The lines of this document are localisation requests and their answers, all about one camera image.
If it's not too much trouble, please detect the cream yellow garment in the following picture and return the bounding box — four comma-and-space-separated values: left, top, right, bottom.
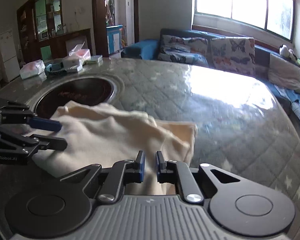
32, 101, 197, 195

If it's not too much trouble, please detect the pink tissue pack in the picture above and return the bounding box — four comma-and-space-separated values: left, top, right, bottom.
20, 60, 45, 80

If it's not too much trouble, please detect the white refrigerator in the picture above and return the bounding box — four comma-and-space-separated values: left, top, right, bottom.
0, 29, 20, 83

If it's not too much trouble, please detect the white tissue box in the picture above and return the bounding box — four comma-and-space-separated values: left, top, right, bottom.
62, 55, 83, 73

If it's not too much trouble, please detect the black round induction cooktop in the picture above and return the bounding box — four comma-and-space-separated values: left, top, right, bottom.
34, 77, 114, 119

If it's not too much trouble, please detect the dark wooden cabinet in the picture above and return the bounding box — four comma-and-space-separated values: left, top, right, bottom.
17, 0, 95, 63

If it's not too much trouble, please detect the green flat packet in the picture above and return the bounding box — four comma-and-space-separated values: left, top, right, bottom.
85, 55, 103, 65

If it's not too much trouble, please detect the blue white storage cart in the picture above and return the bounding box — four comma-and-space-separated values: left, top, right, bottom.
106, 24, 123, 54

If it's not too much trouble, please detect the grey cushion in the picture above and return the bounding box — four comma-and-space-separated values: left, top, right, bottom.
268, 54, 300, 93

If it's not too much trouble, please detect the butterfly pillow standing upright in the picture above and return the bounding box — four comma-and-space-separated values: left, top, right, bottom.
210, 37, 255, 76

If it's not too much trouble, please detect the blue sofa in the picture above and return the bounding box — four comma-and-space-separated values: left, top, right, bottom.
121, 28, 300, 129

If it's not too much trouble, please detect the white plush toy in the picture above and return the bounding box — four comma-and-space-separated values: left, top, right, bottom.
279, 44, 297, 61

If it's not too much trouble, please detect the butterfly pillow lying flat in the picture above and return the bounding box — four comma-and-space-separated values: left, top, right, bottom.
158, 35, 209, 67

